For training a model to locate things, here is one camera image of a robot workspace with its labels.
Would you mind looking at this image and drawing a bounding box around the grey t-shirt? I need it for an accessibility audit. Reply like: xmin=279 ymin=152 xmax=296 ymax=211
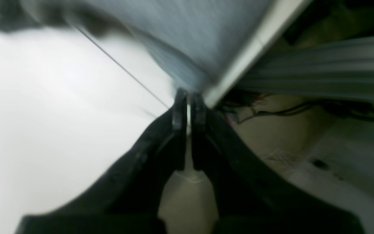
xmin=0 ymin=0 xmax=272 ymax=92

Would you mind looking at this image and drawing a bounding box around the black cable on floor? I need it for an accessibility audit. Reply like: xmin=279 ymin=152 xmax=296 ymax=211
xmin=219 ymin=91 xmax=374 ymax=124

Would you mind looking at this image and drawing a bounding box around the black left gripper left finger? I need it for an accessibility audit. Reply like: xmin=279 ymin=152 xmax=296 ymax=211
xmin=15 ymin=89 xmax=187 ymax=234

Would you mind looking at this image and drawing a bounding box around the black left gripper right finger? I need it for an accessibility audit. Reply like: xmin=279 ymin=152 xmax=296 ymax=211
xmin=191 ymin=94 xmax=365 ymax=234

